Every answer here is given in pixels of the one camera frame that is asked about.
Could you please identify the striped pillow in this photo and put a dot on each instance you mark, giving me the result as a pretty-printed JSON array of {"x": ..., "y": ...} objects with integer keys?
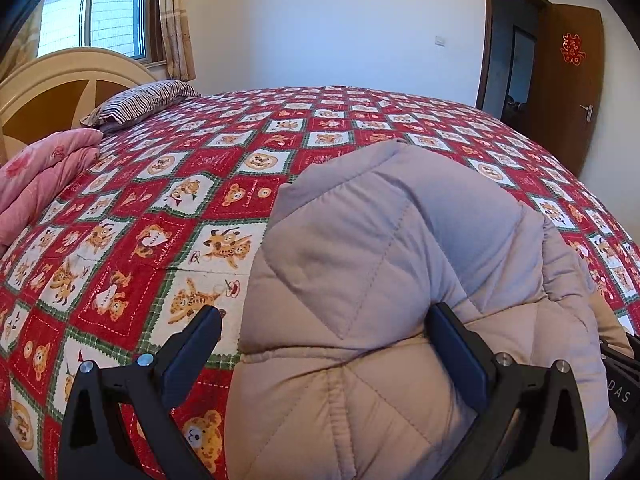
[{"x": 135, "y": 100}]

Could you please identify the dark wooden door frame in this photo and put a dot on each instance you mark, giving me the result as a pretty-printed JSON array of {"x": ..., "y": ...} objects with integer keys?
[{"x": 487, "y": 35}]

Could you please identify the pink folded quilt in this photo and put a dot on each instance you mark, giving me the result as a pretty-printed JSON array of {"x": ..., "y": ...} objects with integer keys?
[{"x": 40, "y": 170}]

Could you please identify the brown wooden door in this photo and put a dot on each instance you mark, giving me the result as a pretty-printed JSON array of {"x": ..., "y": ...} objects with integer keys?
[{"x": 570, "y": 90}]

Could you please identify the white wall switch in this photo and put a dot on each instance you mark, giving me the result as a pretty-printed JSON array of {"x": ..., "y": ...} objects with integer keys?
[{"x": 440, "y": 40}]

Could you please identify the red checked cartoon bed sheet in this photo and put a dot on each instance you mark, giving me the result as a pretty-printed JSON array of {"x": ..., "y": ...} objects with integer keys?
[{"x": 150, "y": 200}]

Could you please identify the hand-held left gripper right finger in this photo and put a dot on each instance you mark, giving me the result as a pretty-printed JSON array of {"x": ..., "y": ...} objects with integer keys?
[{"x": 457, "y": 355}]

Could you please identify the cream wooden headboard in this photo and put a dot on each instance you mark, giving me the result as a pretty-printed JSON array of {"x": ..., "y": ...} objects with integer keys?
[{"x": 50, "y": 105}]

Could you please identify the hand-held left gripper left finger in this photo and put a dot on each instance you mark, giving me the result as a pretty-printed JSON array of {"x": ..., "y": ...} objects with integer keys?
[{"x": 192, "y": 355}]

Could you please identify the beige quilted puffer jacket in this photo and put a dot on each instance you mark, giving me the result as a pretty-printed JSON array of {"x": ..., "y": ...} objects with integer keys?
[{"x": 375, "y": 240}]

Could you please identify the red paper door decoration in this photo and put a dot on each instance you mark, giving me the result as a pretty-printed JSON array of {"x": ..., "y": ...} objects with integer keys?
[{"x": 573, "y": 48}]

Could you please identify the window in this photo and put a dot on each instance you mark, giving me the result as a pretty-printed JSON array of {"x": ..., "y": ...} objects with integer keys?
[{"x": 110, "y": 10}]

